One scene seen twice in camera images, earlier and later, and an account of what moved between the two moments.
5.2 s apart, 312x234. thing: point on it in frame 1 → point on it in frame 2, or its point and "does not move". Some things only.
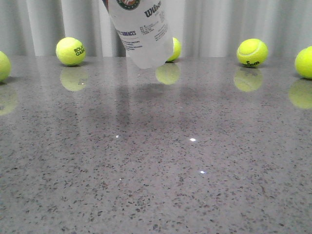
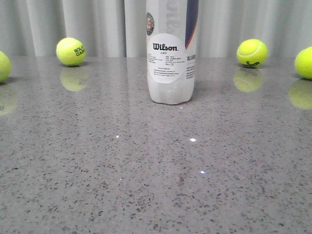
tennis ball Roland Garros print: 70,51 does not move
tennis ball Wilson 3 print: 252,53 does not move
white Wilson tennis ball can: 146,28 → 171,37
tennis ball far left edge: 5,66 does not move
